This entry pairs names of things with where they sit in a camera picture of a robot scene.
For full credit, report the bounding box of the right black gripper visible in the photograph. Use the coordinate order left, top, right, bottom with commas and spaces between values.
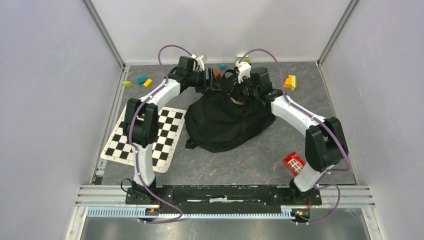
229, 75, 259, 103

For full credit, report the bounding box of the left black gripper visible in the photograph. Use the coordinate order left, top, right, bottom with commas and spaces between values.
186, 67, 222, 94

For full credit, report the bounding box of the small orange spiral notebook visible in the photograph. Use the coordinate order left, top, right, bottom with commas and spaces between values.
230, 97, 246, 106

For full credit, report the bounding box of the black student backpack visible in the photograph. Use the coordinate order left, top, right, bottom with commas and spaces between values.
184, 69, 276, 153

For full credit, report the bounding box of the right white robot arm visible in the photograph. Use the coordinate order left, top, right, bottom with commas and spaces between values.
230, 62, 352, 204

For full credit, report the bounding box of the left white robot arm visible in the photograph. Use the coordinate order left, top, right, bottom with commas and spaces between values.
123, 55, 206, 204

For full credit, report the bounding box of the brown orange cube block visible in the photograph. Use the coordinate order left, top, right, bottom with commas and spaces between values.
213, 69, 221, 80

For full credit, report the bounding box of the orange green block stack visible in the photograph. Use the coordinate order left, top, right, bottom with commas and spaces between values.
283, 75, 298, 91

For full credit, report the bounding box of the yellow orange block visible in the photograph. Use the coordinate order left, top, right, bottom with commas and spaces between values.
142, 78, 153, 88

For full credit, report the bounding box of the teal block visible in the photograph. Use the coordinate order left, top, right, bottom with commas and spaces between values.
136, 76, 148, 84

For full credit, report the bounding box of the green half round block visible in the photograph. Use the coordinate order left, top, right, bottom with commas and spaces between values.
122, 81, 132, 87

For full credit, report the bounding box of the red window toy brick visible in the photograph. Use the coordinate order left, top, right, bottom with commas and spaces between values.
282, 152, 305, 176

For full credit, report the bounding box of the black white chessboard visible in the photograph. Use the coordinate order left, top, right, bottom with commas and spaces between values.
100, 107, 186, 173

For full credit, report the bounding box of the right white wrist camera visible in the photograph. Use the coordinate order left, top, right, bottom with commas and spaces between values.
235, 61, 252, 84

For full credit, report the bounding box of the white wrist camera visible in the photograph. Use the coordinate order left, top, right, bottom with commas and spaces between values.
235, 61, 252, 84
191, 54, 207, 72

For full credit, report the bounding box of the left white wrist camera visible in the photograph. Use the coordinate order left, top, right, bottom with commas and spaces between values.
191, 54, 207, 72

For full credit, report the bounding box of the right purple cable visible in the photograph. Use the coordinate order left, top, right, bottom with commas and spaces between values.
237, 48, 352, 226

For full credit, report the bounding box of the purple cable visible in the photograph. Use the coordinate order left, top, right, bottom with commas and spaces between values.
127, 44, 196, 226
237, 48, 352, 226

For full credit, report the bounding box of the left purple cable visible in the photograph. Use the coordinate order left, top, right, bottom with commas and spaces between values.
127, 44, 196, 226

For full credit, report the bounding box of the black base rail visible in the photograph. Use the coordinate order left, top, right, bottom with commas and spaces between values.
125, 185, 323, 219

